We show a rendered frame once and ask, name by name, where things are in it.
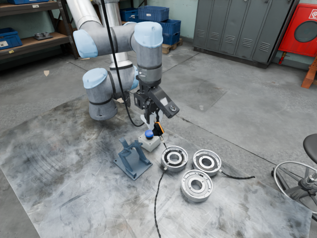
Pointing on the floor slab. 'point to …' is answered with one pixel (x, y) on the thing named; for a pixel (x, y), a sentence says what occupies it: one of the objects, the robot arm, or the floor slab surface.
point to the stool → (303, 183)
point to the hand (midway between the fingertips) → (155, 126)
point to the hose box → (301, 32)
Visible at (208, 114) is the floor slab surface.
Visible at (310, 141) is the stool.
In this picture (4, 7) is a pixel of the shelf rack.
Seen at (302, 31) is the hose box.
